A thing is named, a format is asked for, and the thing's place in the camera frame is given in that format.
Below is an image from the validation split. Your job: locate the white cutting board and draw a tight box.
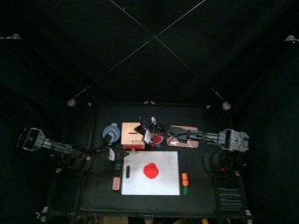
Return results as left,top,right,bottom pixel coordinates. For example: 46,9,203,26
121,150,182,196

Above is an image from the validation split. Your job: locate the blue bowl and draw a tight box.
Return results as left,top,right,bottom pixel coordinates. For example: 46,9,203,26
102,122,122,146

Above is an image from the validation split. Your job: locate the orange toy piece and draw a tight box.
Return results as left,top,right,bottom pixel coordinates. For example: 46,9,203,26
181,172,191,187

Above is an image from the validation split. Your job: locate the pink block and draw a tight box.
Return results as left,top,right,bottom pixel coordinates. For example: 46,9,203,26
111,176,122,192

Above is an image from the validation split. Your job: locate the red dough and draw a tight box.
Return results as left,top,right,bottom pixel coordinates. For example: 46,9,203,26
143,163,162,179

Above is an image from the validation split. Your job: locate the thin white cord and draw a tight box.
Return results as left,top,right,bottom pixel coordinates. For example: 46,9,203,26
109,0,229,103
73,0,207,101

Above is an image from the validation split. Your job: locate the wooden drawer box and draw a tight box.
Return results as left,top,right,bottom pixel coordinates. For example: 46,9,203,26
121,122,146,151

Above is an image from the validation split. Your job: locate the red bowl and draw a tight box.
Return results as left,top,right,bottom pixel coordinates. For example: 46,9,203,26
143,130,165,148

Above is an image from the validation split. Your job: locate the pink flat tray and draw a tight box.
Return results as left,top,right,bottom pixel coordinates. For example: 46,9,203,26
166,124,201,149

